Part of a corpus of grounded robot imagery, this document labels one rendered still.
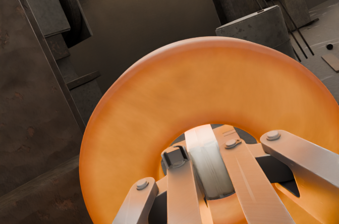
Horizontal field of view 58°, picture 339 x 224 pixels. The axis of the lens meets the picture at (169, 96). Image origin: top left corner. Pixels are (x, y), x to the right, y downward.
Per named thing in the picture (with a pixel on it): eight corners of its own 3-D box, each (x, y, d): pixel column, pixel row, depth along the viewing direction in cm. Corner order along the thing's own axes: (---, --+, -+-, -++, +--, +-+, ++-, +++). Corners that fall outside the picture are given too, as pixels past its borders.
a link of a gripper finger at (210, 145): (201, 146, 15) (216, 140, 14) (190, 105, 21) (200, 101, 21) (222, 198, 15) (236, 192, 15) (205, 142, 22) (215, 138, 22)
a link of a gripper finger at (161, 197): (208, 210, 13) (146, 232, 14) (197, 159, 18) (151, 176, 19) (196, 182, 13) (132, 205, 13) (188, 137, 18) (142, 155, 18)
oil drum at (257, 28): (232, 120, 297) (200, 33, 281) (269, 95, 326) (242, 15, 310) (283, 122, 247) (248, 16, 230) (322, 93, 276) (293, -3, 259)
